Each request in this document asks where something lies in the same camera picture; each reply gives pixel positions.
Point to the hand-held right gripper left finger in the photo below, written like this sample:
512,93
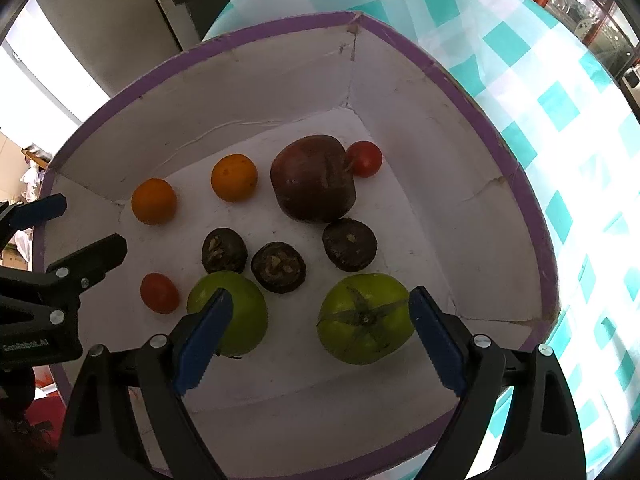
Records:
202,345

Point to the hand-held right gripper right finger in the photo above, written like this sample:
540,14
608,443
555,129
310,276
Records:
437,345

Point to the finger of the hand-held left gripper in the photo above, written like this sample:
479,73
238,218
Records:
95,257
42,208

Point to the green tomato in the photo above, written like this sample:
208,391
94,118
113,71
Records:
245,310
365,320

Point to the red cherry tomato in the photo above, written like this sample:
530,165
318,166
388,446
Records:
366,159
159,293

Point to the dark brown round fruit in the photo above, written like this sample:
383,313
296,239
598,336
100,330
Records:
278,267
224,250
349,242

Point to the orange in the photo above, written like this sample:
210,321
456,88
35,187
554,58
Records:
234,178
154,202

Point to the purple cardboard box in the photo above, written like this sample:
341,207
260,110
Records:
425,135

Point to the dark red apple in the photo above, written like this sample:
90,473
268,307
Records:
310,180

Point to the stainless steel refrigerator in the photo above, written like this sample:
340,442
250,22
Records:
125,10

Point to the teal white checkered tablecloth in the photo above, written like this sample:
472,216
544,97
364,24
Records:
550,110

